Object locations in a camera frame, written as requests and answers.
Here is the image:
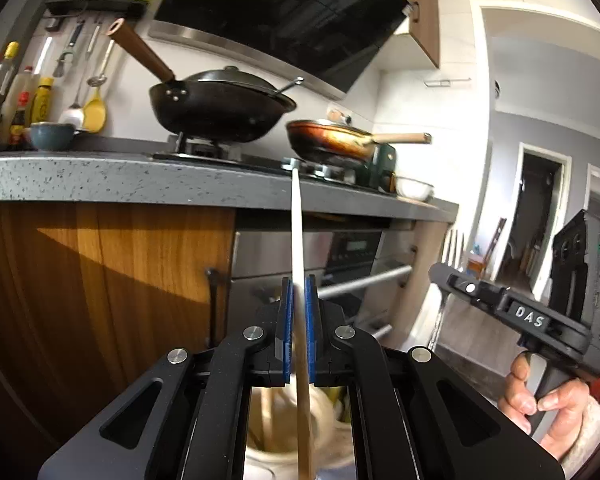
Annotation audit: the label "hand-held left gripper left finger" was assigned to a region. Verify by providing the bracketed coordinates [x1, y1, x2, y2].
[39, 277, 296, 480]

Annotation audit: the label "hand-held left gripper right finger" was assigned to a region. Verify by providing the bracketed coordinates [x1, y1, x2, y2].
[305, 274, 566, 480]

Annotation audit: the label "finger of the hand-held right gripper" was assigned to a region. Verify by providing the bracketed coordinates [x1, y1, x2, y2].
[428, 262, 507, 319]

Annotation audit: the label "silver metal fork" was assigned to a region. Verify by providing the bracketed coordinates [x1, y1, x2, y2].
[430, 229, 466, 356]

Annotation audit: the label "long wooden chopstick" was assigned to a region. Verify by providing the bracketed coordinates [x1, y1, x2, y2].
[290, 169, 315, 480]

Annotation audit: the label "white ceramic utensil jar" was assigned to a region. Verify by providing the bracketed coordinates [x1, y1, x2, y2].
[242, 280, 356, 480]

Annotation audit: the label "hanging kitchen utensils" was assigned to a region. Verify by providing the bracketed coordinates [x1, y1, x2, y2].
[59, 25, 104, 129]

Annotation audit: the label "person's right hand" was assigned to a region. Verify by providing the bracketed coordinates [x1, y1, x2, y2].
[499, 350, 589, 455]

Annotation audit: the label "wooden chair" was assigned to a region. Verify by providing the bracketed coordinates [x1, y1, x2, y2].
[467, 217, 507, 281]

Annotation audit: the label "pale wooden cabinet door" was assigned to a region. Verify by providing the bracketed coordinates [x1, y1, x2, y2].
[395, 220, 449, 352]

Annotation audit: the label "stainless steel oven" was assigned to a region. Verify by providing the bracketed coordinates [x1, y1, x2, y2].
[230, 227, 416, 347]

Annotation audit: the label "white bowl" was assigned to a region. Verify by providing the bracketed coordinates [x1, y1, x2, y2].
[394, 175, 436, 201]

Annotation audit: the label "dark green kettle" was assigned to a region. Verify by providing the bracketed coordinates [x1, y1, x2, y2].
[365, 142, 397, 194]

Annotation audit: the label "gas stove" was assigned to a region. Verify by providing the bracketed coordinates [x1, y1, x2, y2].
[152, 132, 381, 187]

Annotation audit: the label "speckled grey countertop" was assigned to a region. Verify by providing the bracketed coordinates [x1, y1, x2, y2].
[0, 152, 460, 224]

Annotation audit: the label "black wok lid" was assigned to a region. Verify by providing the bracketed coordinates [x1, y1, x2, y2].
[177, 66, 277, 97]

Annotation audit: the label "wooden upper cabinet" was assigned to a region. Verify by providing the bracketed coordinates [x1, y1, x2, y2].
[370, 0, 441, 68]

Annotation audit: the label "yellow hanging spatula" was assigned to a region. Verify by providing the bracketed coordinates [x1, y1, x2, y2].
[82, 85, 106, 134]

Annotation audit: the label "blue ceramic bowl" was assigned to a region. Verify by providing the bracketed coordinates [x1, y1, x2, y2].
[28, 122, 83, 151]

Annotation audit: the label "black range hood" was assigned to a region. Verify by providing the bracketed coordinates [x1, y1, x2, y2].
[149, 0, 413, 101]

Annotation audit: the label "metal skimmer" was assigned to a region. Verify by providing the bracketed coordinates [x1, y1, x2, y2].
[86, 35, 117, 87]

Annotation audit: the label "yellow squeeze bottle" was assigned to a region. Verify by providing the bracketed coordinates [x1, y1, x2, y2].
[30, 76, 55, 126]

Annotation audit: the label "small dark sauce bottle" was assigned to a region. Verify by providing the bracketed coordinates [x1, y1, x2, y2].
[9, 92, 29, 149]

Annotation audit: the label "cooking oil bottle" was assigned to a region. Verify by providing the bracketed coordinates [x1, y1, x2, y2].
[2, 66, 36, 148]

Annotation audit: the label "clear bottle with yellow cap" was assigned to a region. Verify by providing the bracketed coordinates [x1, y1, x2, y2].
[0, 41, 21, 137]

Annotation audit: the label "black cabinet door handle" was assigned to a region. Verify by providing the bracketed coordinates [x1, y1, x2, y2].
[205, 267, 221, 351]

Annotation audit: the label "frying pan with wooden handle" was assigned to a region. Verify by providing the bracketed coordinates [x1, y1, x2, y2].
[286, 119, 433, 163]

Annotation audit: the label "black wok with wooden handle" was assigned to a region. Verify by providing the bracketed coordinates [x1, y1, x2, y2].
[105, 18, 298, 145]

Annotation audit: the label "metal spatula handle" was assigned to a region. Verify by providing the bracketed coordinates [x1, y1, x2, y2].
[272, 76, 305, 96]

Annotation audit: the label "green handled peeler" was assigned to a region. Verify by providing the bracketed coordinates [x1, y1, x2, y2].
[52, 20, 87, 79]

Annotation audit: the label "black wall shelf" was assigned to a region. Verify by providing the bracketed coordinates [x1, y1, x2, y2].
[45, 0, 149, 17]

